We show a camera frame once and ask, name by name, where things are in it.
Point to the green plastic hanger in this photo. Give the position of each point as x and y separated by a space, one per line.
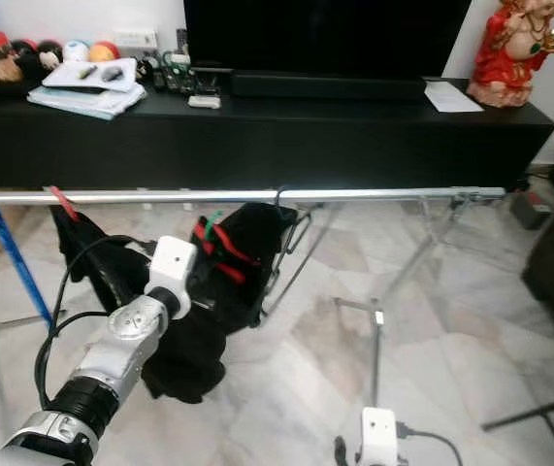
213 221

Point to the black garment with red stripes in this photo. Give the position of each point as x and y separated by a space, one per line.
257 228

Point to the black plastic hanger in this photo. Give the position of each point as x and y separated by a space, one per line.
301 228

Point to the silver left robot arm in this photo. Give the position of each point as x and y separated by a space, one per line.
136 335

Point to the blue plastic hanger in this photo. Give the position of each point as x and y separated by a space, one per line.
15 257

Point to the red plastic hanger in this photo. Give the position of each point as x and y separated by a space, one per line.
65 202

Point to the black printed t-shirt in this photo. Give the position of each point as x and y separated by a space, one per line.
82 252

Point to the stack of papers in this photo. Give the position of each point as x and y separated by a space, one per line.
87 99

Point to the black plush toy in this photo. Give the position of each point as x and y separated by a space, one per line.
36 58

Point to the orange ball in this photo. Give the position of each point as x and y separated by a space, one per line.
104 52

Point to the small white device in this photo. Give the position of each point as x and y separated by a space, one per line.
205 101

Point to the black TV console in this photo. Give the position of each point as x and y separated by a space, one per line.
296 146

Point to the black soundbar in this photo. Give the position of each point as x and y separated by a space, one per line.
325 85

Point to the black television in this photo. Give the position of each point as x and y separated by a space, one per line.
325 39

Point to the silver metal clothes rack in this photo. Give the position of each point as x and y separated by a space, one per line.
393 194

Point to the white paper sheet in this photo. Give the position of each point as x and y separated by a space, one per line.
453 95

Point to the red laughing buddha statue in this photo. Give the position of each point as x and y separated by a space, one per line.
509 58

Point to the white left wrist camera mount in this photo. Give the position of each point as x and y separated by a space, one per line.
175 264

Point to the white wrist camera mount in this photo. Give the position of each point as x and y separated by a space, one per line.
378 439
175 264

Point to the white wall socket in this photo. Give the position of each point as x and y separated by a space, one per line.
135 40

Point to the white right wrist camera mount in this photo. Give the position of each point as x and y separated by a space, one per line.
378 439

